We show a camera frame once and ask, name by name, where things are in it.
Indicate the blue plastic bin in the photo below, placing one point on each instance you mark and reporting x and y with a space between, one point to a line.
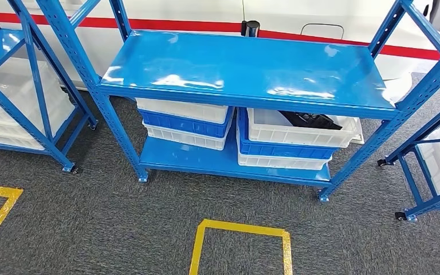
182 126
280 151

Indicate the red barrier belt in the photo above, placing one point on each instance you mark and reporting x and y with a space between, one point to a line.
167 25

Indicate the white car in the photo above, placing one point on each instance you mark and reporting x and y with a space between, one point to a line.
186 9

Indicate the black plastic parts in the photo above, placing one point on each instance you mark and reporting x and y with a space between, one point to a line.
311 120

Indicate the blue metal shelf rack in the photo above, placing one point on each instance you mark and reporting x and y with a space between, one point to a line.
242 64
37 83
421 182

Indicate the black stanchion post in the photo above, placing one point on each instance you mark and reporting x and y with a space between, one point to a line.
251 29

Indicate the yellow floor tape square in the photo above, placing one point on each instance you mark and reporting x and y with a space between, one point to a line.
239 227
0 216

